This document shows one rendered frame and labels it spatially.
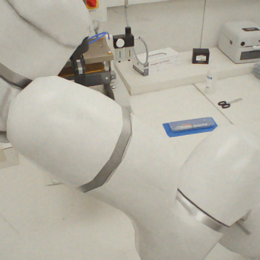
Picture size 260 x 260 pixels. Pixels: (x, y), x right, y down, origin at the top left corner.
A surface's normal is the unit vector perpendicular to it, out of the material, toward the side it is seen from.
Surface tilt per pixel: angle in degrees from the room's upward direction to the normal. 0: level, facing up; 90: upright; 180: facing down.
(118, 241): 0
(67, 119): 60
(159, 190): 77
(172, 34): 90
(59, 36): 93
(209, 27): 90
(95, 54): 0
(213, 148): 33
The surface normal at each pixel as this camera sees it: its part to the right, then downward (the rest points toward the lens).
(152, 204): 0.21, 0.58
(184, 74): -0.03, -0.79
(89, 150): 0.44, 0.10
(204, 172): -0.51, -0.29
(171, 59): 0.47, 0.49
